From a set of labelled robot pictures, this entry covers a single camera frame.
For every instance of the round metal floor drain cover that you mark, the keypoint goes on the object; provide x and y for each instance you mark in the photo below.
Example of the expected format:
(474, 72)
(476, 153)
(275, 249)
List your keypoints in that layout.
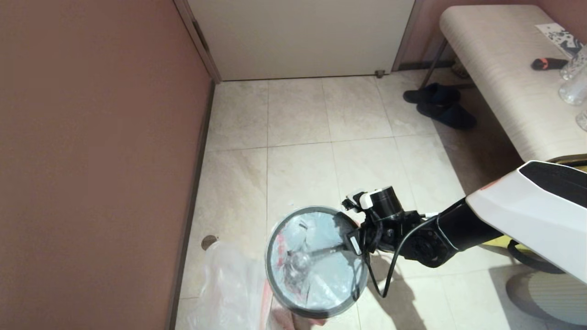
(209, 243)

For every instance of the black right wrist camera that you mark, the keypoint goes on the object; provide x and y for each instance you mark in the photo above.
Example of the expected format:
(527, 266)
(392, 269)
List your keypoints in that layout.
(364, 200)

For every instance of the beige ribbed round stool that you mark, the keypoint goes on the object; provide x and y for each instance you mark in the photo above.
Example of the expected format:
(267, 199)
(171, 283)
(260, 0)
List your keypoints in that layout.
(555, 298)

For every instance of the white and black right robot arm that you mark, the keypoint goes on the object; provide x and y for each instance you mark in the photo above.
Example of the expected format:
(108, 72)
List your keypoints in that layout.
(527, 215)

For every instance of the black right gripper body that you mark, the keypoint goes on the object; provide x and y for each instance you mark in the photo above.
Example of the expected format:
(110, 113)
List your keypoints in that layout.
(387, 215)

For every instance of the white door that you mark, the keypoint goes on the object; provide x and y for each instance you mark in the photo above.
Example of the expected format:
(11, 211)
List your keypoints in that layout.
(298, 36)

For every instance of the beige wood-grain table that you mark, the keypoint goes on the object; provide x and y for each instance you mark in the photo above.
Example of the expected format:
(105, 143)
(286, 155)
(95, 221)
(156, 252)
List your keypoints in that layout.
(504, 68)

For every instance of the dark blue slipper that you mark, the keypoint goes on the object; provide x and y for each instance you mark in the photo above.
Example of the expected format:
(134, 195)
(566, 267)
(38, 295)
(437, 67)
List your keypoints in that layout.
(435, 94)
(447, 116)

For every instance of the black-and-white printed paper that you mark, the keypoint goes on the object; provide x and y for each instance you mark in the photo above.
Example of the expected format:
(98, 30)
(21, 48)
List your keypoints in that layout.
(562, 39)

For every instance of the yellow fabric bag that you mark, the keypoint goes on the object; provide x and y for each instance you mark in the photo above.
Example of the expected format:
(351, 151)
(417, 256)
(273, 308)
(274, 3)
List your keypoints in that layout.
(495, 242)

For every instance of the light striped shoe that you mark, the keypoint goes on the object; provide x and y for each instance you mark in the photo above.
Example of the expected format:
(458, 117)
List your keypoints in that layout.
(459, 70)

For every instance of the clear crumpled plastic bottle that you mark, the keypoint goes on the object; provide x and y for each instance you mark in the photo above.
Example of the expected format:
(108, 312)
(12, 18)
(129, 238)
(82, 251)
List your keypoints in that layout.
(300, 261)

